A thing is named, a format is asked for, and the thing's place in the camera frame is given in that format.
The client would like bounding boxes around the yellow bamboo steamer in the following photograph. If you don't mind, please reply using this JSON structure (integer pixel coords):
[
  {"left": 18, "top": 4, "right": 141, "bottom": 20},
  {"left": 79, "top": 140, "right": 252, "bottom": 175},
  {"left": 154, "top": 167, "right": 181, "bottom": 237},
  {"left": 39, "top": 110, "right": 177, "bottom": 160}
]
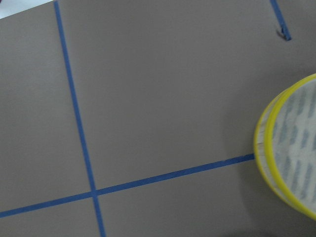
[{"left": 253, "top": 75, "right": 316, "bottom": 219}]

